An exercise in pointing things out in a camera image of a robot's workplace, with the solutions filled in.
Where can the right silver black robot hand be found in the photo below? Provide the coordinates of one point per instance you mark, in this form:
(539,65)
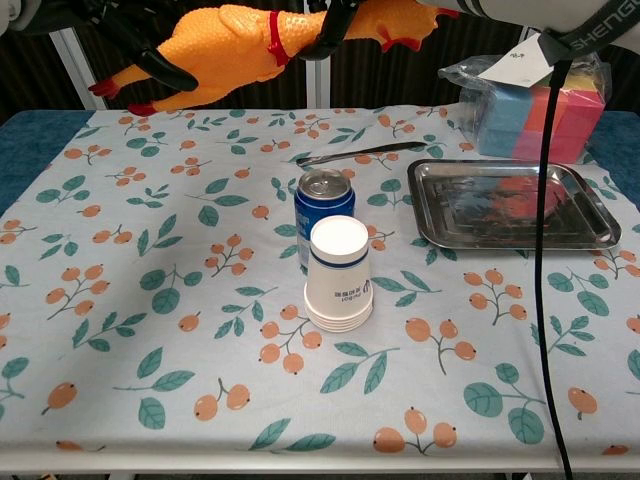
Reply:
(337,25)

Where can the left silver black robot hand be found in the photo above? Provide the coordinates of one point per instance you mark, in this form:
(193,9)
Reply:
(165,70)

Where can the orange rubber chicken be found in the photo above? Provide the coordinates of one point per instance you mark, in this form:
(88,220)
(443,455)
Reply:
(225,45)

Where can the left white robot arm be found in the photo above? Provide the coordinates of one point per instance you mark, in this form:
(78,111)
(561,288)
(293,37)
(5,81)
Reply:
(6,12)

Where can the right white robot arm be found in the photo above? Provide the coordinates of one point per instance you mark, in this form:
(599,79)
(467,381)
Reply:
(500,12)

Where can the stainless steel tray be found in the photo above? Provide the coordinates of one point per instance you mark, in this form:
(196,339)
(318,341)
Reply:
(480,210)

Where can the blue drink can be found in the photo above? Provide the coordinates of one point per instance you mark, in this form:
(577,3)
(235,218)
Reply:
(325,200)

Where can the floral print tablecloth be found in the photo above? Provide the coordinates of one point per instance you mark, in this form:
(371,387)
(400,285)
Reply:
(150,250)

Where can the white paper card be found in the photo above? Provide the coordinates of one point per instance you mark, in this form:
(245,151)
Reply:
(515,62)

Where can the plastic bag of coloured blocks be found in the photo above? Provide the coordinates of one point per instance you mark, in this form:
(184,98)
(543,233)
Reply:
(505,120)

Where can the white paper cup stack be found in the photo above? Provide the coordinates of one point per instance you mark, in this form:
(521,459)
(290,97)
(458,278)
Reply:
(340,280)

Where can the white partition frame post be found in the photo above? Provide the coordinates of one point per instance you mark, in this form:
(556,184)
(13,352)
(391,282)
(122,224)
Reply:
(75,65)
(317,82)

